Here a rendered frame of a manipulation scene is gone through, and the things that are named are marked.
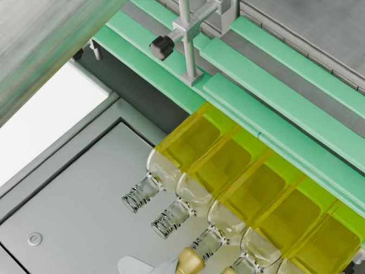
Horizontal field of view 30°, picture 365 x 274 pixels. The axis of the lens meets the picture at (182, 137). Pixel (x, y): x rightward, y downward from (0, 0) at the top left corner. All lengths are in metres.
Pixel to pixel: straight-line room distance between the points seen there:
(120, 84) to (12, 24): 0.86
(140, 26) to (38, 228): 0.34
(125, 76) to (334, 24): 0.48
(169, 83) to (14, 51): 0.69
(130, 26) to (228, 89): 0.20
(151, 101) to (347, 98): 0.46
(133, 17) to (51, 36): 0.67
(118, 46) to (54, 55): 0.72
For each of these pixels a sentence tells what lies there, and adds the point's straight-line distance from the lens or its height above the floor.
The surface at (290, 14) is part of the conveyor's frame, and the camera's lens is 0.88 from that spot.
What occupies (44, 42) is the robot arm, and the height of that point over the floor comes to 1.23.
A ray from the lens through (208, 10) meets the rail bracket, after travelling 0.89.
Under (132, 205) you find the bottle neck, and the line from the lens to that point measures 0.90.
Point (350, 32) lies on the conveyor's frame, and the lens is 0.87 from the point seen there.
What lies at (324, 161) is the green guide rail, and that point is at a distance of 0.87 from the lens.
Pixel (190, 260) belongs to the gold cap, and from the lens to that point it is 0.86.
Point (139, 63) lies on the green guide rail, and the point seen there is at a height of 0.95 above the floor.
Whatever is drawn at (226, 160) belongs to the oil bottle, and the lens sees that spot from 0.90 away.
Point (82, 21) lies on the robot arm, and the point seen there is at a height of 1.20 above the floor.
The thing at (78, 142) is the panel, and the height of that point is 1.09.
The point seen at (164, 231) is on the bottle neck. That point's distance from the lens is 0.88.
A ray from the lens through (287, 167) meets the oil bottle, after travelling 0.90.
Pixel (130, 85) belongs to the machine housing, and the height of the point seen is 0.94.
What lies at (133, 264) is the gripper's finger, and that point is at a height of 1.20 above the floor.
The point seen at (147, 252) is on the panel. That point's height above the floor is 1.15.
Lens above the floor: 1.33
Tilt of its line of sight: 19 degrees down
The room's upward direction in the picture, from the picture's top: 132 degrees counter-clockwise
